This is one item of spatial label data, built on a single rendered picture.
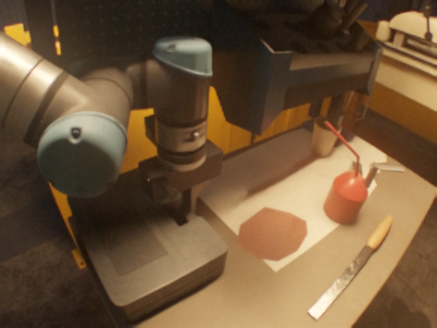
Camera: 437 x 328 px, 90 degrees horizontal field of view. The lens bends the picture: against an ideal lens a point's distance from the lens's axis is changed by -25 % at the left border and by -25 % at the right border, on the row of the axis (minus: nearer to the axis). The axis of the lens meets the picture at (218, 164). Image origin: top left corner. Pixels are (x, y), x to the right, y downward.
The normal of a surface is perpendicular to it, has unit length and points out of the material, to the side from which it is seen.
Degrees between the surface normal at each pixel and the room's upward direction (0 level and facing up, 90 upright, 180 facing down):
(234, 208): 0
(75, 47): 90
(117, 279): 0
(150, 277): 0
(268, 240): 27
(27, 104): 71
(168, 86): 79
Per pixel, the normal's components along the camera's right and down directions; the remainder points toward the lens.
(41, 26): 0.61, 0.52
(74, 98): 0.67, -0.26
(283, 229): 0.02, -0.67
